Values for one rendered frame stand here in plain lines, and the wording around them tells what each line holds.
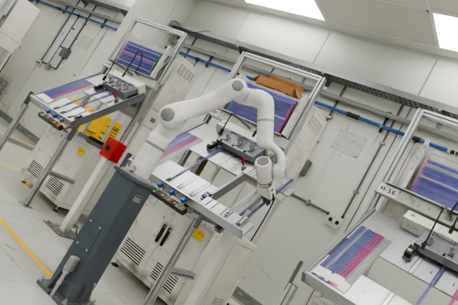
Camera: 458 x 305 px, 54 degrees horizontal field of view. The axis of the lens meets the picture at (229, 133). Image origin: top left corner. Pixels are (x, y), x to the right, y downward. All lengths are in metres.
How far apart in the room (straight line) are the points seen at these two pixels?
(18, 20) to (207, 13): 2.58
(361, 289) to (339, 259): 0.19
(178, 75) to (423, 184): 2.43
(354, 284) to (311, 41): 3.48
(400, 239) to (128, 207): 1.46
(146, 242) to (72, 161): 1.14
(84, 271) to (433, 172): 1.94
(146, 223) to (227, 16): 3.54
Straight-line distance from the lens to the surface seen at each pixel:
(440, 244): 2.64
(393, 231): 2.72
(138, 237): 3.33
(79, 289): 2.51
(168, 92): 4.23
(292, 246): 4.52
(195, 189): 2.83
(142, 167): 2.39
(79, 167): 3.97
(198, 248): 3.02
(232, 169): 2.99
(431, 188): 2.76
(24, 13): 6.98
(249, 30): 5.81
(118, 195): 2.39
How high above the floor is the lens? 0.90
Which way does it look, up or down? 6 degrees up
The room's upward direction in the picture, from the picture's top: 30 degrees clockwise
